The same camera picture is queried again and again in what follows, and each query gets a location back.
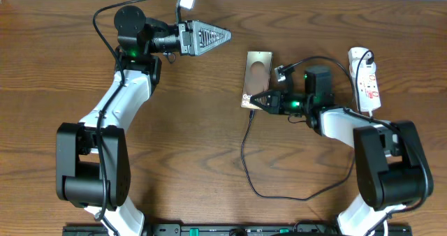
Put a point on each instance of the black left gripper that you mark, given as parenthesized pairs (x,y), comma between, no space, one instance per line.
(196,45)

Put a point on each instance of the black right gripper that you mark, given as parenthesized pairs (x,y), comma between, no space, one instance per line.
(275,104)

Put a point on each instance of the Galaxy S25 Ultra smartphone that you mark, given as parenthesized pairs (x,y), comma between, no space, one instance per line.
(256,77)

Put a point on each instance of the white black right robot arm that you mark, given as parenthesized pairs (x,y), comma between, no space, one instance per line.
(393,175)

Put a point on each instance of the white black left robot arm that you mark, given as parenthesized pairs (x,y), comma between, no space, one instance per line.
(93,168)

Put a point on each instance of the white power strip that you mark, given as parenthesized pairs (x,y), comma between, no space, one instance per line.
(362,69)

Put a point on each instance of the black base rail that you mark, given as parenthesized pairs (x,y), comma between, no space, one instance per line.
(306,228)

